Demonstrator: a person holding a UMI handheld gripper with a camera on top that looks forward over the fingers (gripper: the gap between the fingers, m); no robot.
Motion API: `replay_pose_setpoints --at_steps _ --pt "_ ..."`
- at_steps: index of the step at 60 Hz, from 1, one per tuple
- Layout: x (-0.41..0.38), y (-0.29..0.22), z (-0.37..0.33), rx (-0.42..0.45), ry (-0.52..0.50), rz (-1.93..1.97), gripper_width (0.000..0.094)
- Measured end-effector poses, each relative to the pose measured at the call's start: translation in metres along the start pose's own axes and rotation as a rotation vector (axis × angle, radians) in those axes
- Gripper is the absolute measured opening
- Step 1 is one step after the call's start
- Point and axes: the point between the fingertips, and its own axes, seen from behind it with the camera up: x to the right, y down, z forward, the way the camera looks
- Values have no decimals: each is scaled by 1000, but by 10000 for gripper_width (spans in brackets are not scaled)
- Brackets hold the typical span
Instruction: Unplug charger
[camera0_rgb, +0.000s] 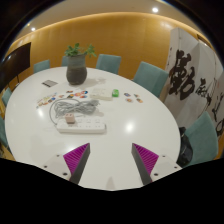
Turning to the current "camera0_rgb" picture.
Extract white power strip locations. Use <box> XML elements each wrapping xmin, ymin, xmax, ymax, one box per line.
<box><xmin>55</xmin><ymin>119</ymin><xmax>107</xmax><ymax>135</ymax></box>

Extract small grey card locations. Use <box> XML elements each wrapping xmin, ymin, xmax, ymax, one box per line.
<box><xmin>41</xmin><ymin>79</ymin><xmax>59</xmax><ymax>88</ymax></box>

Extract ceiling spot lights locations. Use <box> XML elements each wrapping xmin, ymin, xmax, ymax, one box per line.
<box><xmin>26</xmin><ymin>6</ymin><xmax>160</xmax><ymax>33</ymax></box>

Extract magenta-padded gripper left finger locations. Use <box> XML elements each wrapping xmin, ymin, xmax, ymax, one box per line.
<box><xmin>41</xmin><ymin>142</ymin><xmax>92</xmax><ymax>185</ymax></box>

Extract white sheet of colourful stickers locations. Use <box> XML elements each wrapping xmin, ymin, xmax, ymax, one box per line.
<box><xmin>35</xmin><ymin>93</ymin><xmax>58</xmax><ymax>108</ymax></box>

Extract black television screen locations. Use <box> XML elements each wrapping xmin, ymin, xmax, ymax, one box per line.
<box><xmin>0</xmin><ymin>42</ymin><xmax>33</xmax><ymax>93</ymax></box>

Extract grey coiled power cable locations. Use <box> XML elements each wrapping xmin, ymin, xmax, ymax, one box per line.
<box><xmin>49</xmin><ymin>98</ymin><xmax>101</xmax><ymax>126</ymax></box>

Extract green plant in grey pot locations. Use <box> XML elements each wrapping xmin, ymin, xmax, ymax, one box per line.
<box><xmin>64</xmin><ymin>42</ymin><xmax>98</xmax><ymax>86</ymax></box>

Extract teal upholstered chair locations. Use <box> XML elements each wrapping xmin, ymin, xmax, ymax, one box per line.
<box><xmin>0</xmin><ymin>114</ymin><xmax>9</xmax><ymax>149</ymax></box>
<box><xmin>1</xmin><ymin>87</ymin><xmax>13</xmax><ymax>107</ymax></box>
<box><xmin>33</xmin><ymin>59</ymin><xmax>51</xmax><ymax>74</ymax></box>
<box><xmin>95</xmin><ymin>53</ymin><xmax>122</xmax><ymax>75</ymax></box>
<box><xmin>184</xmin><ymin>111</ymin><xmax>219</xmax><ymax>166</ymax></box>
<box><xmin>132</xmin><ymin>61</ymin><xmax>170</xmax><ymax>98</ymax></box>
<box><xmin>61</xmin><ymin>55</ymin><xmax>71</xmax><ymax>67</ymax></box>

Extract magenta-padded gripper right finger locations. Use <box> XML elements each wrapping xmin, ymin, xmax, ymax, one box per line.
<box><xmin>131</xmin><ymin>142</ymin><xmax>184</xmax><ymax>186</ymax></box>

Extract white calligraphy folding screen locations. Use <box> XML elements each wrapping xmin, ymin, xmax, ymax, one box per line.
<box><xmin>159</xmin><ymin>26</ymin><xmax>224</xmax><ymax>139</ymax></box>

